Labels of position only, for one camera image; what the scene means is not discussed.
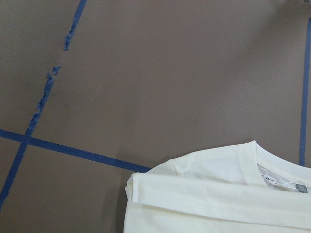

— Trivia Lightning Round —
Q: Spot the cream long-sleeve cat shirt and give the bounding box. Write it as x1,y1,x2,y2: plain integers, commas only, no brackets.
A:
123,141,311,233

